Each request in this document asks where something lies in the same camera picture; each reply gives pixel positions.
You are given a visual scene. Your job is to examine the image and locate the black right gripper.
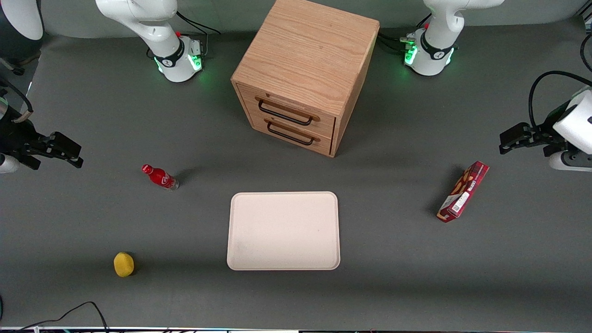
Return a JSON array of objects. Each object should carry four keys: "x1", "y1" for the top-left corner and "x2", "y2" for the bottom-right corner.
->
[{"x1": 0, "y1": 118, "x2": 84, "y2": 171}]

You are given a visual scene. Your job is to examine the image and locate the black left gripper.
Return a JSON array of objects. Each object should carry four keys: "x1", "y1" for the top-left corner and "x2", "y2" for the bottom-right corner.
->
[{"x1": 499, "y1": 121, "x2": 570, "y2": 158}]

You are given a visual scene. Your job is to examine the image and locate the small red coke bottle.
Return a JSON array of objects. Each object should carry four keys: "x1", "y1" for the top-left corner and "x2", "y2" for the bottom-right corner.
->
[{"x1": 141, "y1": 164, "x2": 180, "y2": 191}]

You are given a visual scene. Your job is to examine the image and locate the beige plastic tray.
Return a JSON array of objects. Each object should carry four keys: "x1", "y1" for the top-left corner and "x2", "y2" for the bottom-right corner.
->
[{"x1": 226, "y1": 191, "x2": 341, "y2": 271}]

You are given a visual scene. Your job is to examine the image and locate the red tartan cookie box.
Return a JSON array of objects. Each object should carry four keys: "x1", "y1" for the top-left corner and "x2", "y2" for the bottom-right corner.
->
[{"x1": 436, "y1": 160, "x2": 490, "y2": 224}]

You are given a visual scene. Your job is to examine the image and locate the yellow lemon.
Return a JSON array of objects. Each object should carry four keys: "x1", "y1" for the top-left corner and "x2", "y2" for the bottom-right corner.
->
[{"x1": 113, "y1": 252, "x2": 136, "y2": 278}]

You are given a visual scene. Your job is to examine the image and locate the oak wooden drawer cabinet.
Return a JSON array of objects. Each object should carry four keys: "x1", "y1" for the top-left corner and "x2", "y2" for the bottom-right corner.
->
[{"x1": 231, "y1": 0, "x2": 381, "y2": 158}]

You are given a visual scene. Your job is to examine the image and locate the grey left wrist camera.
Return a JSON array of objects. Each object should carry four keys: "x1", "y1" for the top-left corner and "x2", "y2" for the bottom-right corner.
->
[{"x1": 549, "y1": 150, "x2": 592, "y2": 173}]

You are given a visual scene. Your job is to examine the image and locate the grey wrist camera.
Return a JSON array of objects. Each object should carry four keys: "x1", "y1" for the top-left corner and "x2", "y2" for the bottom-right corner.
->
[
  {"x1": 0, "y1": 154, "x2": 20, "y2": 174},
  {"x1": 549, "y1": 150, "x2": 592, "y2": 173}
]

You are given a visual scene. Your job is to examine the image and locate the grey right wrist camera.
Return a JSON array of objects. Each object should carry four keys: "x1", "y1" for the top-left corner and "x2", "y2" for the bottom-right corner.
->
[{"x1": 0, "y1": 154, "x2": 20, "y2": 174}]

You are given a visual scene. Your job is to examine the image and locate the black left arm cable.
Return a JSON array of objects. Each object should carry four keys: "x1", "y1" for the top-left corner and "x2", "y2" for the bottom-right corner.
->
[{"x1": 528, "y1": 70, "x2": 592, "y2": 128}]

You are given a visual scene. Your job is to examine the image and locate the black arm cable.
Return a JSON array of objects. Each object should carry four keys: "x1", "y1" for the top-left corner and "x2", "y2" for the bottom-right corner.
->
[
  {"x1": 528, "y1": 70, "x2": 592, "y2": 128},
  {"x1": 0, "y1": 76, "x2": 34, "y2": 124}
]

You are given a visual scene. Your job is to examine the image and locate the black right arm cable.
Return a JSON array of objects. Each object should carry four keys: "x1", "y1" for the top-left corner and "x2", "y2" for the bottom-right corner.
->
[{"x1": 0, "y1": 76, "x2": 34, "y2": 124}]

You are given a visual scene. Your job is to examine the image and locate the black floor cable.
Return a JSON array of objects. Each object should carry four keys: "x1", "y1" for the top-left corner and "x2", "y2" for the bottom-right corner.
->
[{"x1": 0, "y1": 301, "x2": 110, "y2": 333}]

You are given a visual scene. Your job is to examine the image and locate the black left base cables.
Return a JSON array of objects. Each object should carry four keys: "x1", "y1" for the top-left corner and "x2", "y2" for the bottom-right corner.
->
[{"x1": 376, "y1": 13, "x2": 432, "y2": 54}]

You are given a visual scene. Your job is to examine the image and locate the black base cables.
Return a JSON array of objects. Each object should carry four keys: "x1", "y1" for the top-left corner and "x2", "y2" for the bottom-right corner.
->
[
  {"x1": 376, "y1": 13, "x2": 432, "y2": 54},
  {"x1": 175, "y1": 10, "x2": 222, "y2": 59}
]

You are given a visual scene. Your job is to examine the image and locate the black right base cables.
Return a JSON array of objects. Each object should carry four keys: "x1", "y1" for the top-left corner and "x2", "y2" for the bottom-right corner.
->
[{"x1": 175, "y1": 10, "x2": 222, "y2": 59}]

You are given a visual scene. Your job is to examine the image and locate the black wire drawer handle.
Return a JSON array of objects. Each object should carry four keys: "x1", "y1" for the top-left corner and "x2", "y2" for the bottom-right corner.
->
[
  {"x1": 264, "y1": 117, "x2": 321, "y2": 146},
  {"x1": 255, "y1": 96, "x2": 321, "y2": 126}
]

